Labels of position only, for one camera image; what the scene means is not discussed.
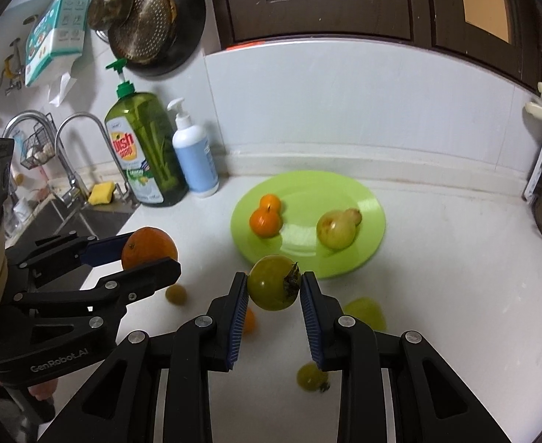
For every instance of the paper towel pack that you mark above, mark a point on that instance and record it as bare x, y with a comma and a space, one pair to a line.
56, 23

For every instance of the green tomato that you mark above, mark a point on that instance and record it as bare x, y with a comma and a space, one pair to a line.
271, 284
310, 376

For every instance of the green guava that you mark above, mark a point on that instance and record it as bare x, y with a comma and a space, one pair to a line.
367, 311

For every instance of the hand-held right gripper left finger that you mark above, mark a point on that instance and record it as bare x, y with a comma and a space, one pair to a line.
236, 318

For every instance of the brass colander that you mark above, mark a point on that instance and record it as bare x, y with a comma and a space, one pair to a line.
148, 23

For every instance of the green dish soap bottle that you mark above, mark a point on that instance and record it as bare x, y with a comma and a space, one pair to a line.
146, 147

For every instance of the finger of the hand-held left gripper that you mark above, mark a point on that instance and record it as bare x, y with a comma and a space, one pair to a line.
102, 249
146, 277

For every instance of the yellow sponge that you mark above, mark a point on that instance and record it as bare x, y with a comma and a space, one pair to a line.
101, 193

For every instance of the dark wooden window frame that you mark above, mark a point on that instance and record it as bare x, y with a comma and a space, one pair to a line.
414, 4

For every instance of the medium tangerine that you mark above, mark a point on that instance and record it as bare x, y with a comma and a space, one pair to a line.
265, 224
271, 202

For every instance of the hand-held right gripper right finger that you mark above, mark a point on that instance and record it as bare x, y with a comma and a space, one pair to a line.
310, 323

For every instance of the black frying pan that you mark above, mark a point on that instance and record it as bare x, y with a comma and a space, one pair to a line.
185, 32

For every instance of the stainless steel sink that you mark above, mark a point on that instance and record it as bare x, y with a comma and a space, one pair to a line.
91, 224

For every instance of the white blue pump bottle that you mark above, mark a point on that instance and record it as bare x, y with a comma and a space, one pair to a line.
194, 157

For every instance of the large tangerine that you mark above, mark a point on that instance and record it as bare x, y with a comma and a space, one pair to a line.
148, 247

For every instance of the colourful wall hook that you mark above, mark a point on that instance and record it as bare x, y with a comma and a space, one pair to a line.
1, 78
15, 55

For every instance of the brass ladle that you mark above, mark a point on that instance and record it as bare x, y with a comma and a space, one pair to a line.
109, 9

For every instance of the person's left hand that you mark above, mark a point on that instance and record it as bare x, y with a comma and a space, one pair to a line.
45, 388

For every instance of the thin gooseneck faucet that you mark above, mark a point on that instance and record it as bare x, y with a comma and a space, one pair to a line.
79, 115

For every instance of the large steel kitchen faucet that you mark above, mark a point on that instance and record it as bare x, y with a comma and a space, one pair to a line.
21, 117

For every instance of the green plate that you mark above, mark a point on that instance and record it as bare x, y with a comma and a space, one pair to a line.
307, 194

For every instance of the small tangerine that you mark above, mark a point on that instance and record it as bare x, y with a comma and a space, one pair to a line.
250, 320

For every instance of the brown longan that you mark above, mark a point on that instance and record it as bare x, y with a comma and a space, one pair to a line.
176, 294
355, 214

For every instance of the yellow spotted guava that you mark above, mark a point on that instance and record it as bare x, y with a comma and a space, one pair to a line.
335, 230

